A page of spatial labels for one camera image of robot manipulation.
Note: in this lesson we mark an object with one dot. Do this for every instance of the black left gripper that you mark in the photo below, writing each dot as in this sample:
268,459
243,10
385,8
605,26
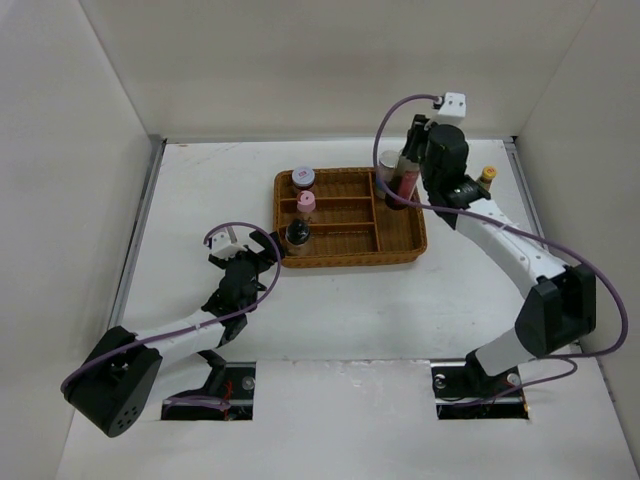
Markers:
267,256

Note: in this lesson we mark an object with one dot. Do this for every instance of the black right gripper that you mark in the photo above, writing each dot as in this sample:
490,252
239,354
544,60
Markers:
416,135

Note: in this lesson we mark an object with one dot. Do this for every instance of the tall black-capped sauce bottle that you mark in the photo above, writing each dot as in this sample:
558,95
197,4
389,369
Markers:
404,178

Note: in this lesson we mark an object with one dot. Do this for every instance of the black-capped small spice bottle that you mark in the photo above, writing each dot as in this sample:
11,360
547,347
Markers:
298,238

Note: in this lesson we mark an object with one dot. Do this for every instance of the silver-lid white blue jar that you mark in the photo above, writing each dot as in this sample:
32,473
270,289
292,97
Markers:
386,165

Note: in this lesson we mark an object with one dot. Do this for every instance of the pink-lid clear spice jar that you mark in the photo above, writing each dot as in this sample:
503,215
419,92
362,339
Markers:
306,205

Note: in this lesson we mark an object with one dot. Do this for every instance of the red chili sauce bottle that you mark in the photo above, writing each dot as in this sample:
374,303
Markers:
486,178

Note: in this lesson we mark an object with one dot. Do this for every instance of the grey-lid red-label jar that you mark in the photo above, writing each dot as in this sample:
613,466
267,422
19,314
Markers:
303,179

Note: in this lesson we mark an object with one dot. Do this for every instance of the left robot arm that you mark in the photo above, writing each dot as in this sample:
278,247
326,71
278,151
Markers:
112,386

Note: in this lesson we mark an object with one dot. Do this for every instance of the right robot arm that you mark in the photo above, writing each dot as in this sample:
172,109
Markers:
559,300

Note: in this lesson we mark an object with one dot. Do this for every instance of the brown wicker divided basket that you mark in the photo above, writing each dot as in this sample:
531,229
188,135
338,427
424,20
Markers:
352,226

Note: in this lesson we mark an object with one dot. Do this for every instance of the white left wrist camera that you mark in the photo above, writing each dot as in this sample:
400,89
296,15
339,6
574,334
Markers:
223,243

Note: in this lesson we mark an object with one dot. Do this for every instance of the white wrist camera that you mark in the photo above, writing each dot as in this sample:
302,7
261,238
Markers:
450,108
223,243

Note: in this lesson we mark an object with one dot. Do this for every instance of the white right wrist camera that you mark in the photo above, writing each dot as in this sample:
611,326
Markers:
450,108

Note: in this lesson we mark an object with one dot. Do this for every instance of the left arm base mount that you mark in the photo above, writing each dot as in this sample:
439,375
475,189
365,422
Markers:
226,395

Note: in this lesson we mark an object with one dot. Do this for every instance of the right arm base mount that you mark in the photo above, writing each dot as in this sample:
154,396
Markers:
463,392

